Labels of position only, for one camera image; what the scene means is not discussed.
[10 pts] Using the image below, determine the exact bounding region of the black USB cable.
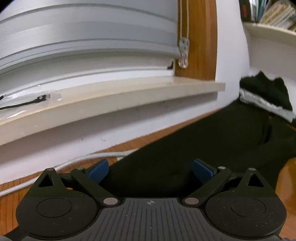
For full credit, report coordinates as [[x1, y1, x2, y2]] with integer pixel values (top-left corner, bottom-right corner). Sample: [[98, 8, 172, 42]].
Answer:
[[0, 93, 52, 111]]

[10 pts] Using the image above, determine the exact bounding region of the wooden window frame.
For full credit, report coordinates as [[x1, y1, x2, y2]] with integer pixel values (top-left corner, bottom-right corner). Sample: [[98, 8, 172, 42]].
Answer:
[[175, 0, 218, 80]]

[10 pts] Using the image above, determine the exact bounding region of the grey white garment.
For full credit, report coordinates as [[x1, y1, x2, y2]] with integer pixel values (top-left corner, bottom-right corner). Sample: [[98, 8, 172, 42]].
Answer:
[[239, 88, 295, 123]]

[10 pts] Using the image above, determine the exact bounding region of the white cable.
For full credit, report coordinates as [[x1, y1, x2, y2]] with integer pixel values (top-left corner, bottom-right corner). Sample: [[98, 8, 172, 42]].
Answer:
[[0, 148, 139, 197]]

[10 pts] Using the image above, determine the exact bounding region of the white wall shelf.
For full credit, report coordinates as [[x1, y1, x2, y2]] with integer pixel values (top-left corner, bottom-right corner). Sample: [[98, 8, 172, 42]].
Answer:
[[243, 23, 296, 47]]

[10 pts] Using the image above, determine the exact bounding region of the row of books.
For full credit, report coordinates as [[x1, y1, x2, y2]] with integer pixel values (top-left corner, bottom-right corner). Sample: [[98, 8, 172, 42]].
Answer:
[[239, 0, 295, 32]]

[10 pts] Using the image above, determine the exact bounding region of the black garment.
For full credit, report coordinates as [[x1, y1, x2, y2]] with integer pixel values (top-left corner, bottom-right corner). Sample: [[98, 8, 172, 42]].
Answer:
[[100, 100, 295, 198]]

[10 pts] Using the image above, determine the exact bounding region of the beige window sill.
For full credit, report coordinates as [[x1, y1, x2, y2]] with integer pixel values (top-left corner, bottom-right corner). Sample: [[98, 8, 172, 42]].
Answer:
[[1, 76, 225, 145]]

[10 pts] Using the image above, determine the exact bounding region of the grey window blind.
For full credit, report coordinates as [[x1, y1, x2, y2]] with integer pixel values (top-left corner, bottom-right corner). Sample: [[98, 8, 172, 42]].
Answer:
[[1, 1, 179, 73]]

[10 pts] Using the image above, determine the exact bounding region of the black clothes pile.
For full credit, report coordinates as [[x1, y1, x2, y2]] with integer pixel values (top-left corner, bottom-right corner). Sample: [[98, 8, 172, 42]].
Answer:
[[239, 71, 292, 111]]

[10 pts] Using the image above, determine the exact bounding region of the clear blind cord weight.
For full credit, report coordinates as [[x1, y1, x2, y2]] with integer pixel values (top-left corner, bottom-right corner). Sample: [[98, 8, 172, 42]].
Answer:
[[178, 37, 190, 69]]

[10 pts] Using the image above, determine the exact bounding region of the white bead chain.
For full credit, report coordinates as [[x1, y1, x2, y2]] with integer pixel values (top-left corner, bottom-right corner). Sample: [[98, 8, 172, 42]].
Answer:
[[179, 0, 190, 39]]

